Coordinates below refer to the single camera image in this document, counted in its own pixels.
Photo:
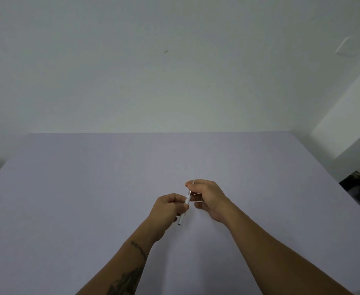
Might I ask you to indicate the person's left forearm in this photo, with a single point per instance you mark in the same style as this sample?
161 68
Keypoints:
118 270

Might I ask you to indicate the white pen body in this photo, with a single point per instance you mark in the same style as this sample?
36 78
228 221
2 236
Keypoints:
180 219

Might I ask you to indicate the person's right hand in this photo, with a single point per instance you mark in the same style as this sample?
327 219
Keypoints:
213 202

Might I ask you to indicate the person's left hand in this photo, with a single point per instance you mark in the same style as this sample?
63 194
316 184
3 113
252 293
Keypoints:
164 215

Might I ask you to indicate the person's right forearm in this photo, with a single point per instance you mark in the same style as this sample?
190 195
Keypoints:
281 261

